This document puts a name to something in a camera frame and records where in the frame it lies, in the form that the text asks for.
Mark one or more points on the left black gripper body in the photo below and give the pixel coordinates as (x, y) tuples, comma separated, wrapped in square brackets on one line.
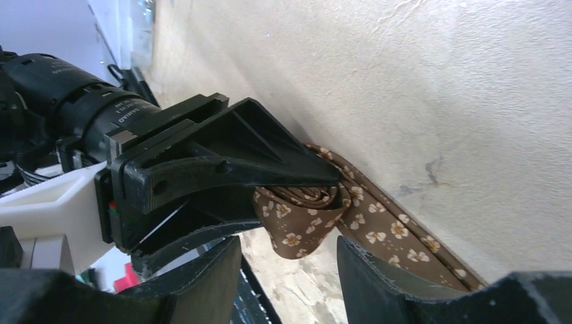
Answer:
[(122, 224)]

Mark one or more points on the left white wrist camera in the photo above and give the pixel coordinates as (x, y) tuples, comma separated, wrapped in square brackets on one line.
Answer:
[(66, 204)]

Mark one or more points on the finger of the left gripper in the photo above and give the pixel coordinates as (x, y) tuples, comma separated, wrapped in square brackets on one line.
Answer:
[(204, 143), (198, 222)]

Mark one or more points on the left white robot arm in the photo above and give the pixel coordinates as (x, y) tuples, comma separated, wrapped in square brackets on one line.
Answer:
[(48, 109)]

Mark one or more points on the brown floral tie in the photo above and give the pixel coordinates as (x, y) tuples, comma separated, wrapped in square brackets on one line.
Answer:
[(297, 220)]

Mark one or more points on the clear plastic screw box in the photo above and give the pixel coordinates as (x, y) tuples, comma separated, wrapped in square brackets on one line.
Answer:
[(127, 30)]

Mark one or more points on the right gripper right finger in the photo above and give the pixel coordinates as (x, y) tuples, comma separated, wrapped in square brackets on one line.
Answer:
[(376, 292)]

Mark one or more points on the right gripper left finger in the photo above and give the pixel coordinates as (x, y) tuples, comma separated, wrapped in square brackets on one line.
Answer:
[(199, 291)]

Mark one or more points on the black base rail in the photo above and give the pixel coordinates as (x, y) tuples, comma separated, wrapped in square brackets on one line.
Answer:
[(251, 304)]

